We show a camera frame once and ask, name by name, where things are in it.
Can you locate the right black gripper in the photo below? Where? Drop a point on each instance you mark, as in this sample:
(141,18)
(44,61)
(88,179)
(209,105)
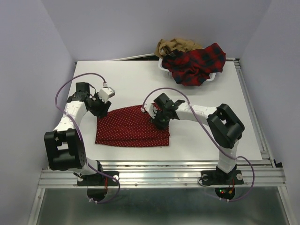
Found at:
(159,124)

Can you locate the red polka dot skirt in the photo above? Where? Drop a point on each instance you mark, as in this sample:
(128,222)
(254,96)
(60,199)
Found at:
(130,127)

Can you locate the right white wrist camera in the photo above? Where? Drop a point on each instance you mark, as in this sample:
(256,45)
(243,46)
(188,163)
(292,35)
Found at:
(151,109)

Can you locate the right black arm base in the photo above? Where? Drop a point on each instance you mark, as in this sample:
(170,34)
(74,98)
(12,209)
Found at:
(225,182)

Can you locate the red black plaid skirt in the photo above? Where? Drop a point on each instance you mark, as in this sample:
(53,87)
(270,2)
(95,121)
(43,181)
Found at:
(193,68)

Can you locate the white plastic basket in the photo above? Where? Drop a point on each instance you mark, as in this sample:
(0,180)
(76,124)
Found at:
(168,74)

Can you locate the tan brown skirt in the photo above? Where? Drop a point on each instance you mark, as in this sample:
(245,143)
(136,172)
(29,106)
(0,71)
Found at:
(165,47)

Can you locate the aluminium frame rails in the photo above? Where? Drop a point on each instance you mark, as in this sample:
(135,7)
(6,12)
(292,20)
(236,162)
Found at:
(167,192)

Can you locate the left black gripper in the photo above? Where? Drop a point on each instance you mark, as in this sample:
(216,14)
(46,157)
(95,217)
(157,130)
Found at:
(103,111)

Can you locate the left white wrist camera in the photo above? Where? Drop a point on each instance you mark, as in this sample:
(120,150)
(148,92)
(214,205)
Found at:
(106,93)

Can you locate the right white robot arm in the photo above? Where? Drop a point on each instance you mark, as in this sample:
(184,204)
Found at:
(225,130)

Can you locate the white board strip behind table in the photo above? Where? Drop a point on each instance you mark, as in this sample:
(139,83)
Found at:
(138,57)

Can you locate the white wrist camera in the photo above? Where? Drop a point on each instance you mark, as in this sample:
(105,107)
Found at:
(151,109)
(106,93)

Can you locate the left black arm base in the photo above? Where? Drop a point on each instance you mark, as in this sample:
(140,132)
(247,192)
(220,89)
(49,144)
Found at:
(100,189)

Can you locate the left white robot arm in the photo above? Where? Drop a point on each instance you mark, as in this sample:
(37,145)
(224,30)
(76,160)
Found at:
(64,145)

